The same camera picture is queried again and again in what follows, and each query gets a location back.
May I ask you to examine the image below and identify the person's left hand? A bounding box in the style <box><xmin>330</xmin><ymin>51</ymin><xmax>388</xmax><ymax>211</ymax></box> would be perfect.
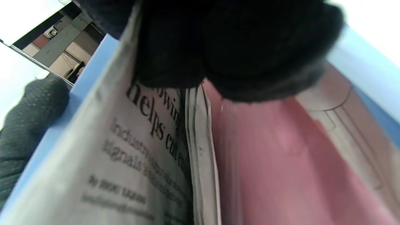
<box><xmin>0</xmin><ymin>77</ymin><xmax>70</xmax><ymax>210</ymax></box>

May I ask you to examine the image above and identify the person's right hand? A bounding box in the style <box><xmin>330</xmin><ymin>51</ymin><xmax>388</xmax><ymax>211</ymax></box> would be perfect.
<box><xmin>73</xmin><ymin>0</ymin><xmax>344</xmax><ymax>103</ymax></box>

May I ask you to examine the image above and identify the black-and-white newspaper material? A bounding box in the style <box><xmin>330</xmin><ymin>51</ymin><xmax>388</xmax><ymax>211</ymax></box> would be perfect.
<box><xmin>6</xmin><ymin>3</ymin><xmax>194</xmax><ymax>225</ymax></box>

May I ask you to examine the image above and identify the colour newspaper material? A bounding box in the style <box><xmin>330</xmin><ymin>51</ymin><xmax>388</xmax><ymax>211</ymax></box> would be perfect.
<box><xmin>184</xmin><ymin>84</ymin><xmax>222</xmax><ymax>225</ymax></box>

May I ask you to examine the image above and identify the pink paper material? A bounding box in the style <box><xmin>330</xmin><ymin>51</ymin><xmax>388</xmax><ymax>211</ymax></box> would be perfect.
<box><xmin>202</xmin><ymin>61</ymin><xmax>400</xmax><ymax>225</ymax></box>

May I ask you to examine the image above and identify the blue accordion folder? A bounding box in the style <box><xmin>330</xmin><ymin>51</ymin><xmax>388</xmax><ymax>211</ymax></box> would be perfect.
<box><xmin>0</xmin><ymin>23</ymin><xmax>400</xmax><ymax>225</ymax></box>

